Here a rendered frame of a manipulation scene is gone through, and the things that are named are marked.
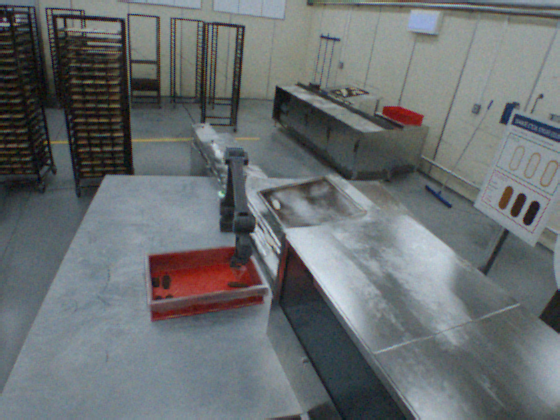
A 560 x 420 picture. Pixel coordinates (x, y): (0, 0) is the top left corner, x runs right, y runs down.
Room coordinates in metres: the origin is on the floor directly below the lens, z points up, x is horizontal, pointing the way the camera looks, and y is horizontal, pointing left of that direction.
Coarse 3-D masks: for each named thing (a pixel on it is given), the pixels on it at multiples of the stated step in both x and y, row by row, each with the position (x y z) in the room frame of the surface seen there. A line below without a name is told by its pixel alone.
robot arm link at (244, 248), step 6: (234, 222) 1.16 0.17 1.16; (234, 228) 1.16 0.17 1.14; (240, 234) 1.15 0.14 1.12; (246, 234) 1.15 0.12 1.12; (240, 240) 1.12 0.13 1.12; (246, 240) 1.11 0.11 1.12; (240, 246) 1.10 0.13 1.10; (246, 246) 1.09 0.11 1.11; (240, 252) 1.08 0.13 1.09; (246, 252) 1.09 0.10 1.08; (252, 252) 1.09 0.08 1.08
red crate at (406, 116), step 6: (384, 108) 5.27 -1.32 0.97; (390, 108) 5.15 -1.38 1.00; (396, 108) 5.43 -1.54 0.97; (402, 108) 5.42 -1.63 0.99; (384, 114) 5.24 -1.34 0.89; (390, 114) 5.14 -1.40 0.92; (396, 114) 5.04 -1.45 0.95; (402, 114) 4.94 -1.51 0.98; (408, 114) 5.29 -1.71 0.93; (414, 114) 5.20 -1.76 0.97; (420, 114) 5.10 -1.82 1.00; (402, 120) 4.92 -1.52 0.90; (408, 120) 4.89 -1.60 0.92; (414, 120) 4.95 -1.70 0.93; (420, 120) 5.01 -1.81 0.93
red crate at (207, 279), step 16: (160, 272) 1.19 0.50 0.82; (176, 272) 1.21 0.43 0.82; (192, 272) 1.23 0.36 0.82; (208, 272) 1.25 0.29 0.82; (224, 272) 1.26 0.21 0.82; (240, 272) 1.28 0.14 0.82; (160, 288) 1.09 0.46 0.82; (176, 288) 1.11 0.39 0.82; (192, 288) 1.12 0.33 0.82; (208, 288) 1.14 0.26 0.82; (224, 288) 1.16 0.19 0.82; (224, 304) 1.03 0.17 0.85; (240, 304) 1.06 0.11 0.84
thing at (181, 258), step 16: (144, 256) 1.17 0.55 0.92; (160, 256) 1.20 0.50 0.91; (176, 256) 1.23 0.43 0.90; (192, 256) 1.26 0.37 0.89; (208, 256) 1.29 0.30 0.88; (224, 256) 1.32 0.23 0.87; (256, 272) 1.18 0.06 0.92; (240, 288) 1.06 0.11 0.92; (256, 288) 1.08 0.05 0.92; (160, 304) 0.92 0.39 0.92; (176, 304) 0.94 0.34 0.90; (192, 304) 0.96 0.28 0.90; (208, 304) 0.99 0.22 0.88
